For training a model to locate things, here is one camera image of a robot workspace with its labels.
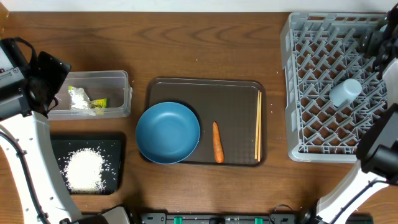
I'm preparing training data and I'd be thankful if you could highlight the light blue cup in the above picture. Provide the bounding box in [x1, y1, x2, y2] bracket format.
[329, 78, 363, 107]

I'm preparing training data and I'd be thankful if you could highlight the dark blue plate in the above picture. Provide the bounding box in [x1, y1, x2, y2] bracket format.
[136, 101, 201, 164]

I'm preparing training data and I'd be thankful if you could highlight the yellow foil snack wrapper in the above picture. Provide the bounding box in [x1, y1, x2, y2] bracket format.
[71, 98, 108, 116]

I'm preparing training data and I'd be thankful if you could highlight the pile of white rice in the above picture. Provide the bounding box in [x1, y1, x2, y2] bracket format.
[61, 148, 105, 194]

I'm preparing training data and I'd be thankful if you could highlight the light blue bowl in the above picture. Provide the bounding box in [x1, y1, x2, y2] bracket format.
[379, 24, 387, 32]

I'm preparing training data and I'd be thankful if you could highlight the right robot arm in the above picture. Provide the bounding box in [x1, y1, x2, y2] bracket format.
[296, 6, 397, 223]

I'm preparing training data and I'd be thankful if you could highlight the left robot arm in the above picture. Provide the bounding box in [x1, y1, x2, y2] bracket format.
[1, 37, 133, 223]

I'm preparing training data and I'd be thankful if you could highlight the grey dishwasher rack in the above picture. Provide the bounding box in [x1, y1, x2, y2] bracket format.
[280, 12, 387, 163]

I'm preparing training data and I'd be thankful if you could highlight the dark brown serving tray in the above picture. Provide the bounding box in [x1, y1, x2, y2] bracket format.
[145, 77, 267, 167]

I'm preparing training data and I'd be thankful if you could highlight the orange carrot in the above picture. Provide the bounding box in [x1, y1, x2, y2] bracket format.
[212, 121, 224, 163]

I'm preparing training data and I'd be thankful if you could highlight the black plastic tray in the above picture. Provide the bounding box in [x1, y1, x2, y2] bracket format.
[50, 133, 125, 195]

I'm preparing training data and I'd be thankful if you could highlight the clear plastic bin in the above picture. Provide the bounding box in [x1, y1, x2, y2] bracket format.
[48, 70, 132, 121]

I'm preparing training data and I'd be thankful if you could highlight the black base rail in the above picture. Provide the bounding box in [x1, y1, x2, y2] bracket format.
[136, 212, 374, 224]

